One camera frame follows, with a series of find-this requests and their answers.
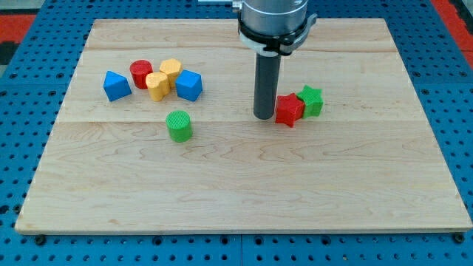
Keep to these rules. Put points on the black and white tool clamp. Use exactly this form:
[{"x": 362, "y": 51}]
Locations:
[{"x": 273, "y": 45}]

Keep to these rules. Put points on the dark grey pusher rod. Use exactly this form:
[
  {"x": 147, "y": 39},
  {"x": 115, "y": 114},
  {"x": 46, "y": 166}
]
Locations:
[{"x": 266, "y": 82}]

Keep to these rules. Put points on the red star block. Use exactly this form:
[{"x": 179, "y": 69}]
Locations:
[{"x": 288, "y": 109}]

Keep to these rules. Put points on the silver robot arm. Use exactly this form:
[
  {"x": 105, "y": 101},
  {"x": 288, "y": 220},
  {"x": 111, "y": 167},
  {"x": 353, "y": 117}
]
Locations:
[{"x": 272, "y": 29}]

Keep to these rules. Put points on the green star block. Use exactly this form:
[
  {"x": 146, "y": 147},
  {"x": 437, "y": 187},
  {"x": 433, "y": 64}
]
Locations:
[{"x": 313, "y": 101}]

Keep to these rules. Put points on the blue cube block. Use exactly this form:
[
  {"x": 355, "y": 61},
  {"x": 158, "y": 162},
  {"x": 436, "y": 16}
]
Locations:
[{"x": 189, "y": 85}]

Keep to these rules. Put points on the yellow hexagon block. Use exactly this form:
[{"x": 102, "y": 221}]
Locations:
[{"x": 172, "y": 68}]

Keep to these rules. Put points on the green cylinder block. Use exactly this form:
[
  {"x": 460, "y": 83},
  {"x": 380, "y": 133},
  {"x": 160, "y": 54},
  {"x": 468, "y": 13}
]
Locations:
[{"x": 179, "y": 126}]

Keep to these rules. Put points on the yellow heart block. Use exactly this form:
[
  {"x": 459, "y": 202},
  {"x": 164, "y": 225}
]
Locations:
[{"x": 158, "y": 85}]

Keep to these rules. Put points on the red cylinder block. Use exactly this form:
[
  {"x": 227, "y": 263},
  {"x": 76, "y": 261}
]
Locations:
[{"x": 139, "y": 70}]

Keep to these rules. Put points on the light wooden board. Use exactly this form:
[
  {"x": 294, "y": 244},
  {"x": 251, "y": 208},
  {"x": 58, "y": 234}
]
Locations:
[{"x": 369, "y": 163}]

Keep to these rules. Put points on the blue triangle block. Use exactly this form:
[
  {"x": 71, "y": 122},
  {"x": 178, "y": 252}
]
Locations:
[{"x": 116, "y": 86}]

